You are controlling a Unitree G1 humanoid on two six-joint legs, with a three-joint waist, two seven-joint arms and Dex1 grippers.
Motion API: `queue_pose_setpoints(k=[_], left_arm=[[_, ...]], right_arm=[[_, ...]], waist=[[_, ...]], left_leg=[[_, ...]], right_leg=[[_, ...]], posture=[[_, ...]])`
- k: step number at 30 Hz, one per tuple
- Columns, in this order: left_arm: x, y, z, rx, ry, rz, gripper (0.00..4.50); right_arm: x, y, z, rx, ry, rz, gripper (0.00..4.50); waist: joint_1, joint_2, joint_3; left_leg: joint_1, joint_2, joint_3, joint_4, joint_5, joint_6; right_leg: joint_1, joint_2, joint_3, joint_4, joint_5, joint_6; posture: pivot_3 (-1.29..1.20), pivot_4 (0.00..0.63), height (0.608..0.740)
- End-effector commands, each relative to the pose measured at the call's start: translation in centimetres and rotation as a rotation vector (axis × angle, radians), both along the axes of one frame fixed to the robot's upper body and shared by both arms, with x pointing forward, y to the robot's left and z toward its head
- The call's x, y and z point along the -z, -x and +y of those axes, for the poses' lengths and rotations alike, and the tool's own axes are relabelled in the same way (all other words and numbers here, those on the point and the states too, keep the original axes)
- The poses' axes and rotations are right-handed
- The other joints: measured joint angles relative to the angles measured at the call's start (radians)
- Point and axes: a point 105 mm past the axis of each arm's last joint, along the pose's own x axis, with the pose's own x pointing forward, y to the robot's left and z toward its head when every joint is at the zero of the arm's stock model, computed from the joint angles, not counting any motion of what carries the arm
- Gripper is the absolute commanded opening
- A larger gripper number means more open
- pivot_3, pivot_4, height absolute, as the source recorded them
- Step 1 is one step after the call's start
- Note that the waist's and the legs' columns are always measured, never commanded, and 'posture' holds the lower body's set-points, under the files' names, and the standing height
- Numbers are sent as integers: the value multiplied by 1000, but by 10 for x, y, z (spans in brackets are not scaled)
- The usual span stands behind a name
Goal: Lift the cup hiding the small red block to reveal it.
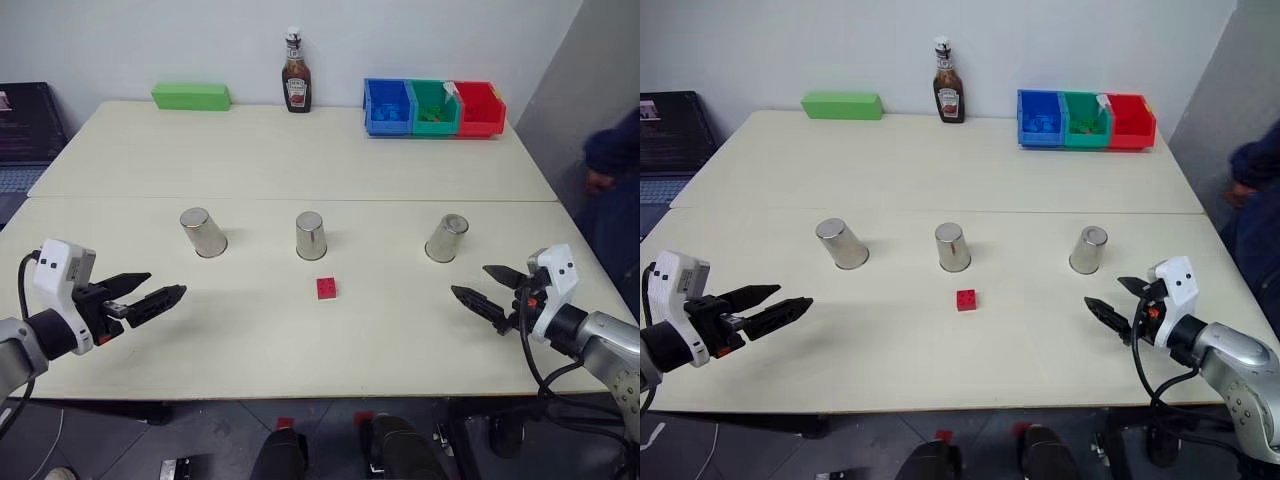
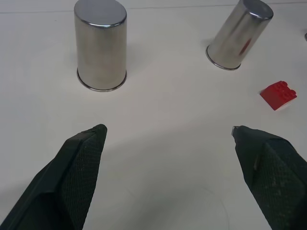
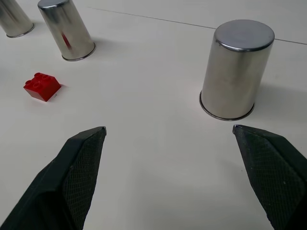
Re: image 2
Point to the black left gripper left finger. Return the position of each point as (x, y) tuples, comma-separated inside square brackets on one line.
[(72, 172)]

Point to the stainless steel cup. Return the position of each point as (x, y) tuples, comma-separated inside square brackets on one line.
[(101, 45), (237, 36)]

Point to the red toy building brick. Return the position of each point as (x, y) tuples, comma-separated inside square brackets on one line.
[(279, 95)]

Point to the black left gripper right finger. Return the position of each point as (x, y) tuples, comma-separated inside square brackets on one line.
[(271, 172)]

